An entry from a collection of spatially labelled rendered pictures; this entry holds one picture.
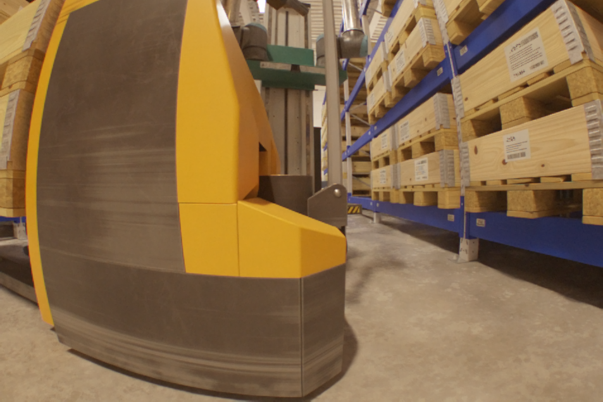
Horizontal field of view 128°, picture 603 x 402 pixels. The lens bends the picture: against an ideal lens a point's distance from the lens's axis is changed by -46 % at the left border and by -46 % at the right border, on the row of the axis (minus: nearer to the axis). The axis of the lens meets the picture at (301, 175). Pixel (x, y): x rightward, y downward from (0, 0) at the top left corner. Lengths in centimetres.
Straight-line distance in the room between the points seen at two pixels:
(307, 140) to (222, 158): 131
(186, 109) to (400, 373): 66
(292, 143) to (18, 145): 144
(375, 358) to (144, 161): 63
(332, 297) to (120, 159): 43
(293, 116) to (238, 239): 140
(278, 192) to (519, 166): 87
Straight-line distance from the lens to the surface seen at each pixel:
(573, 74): 97
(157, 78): 49
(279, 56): 179
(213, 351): 49
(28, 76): 90
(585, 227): 101
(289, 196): 70
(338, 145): 77
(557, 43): 103
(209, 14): 52
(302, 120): 170
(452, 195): 162
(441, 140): 163
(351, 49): 174
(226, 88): 43
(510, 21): 131
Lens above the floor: 40
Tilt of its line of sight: 3 degrees up
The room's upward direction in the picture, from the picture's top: 1 degrees counter-clockwise
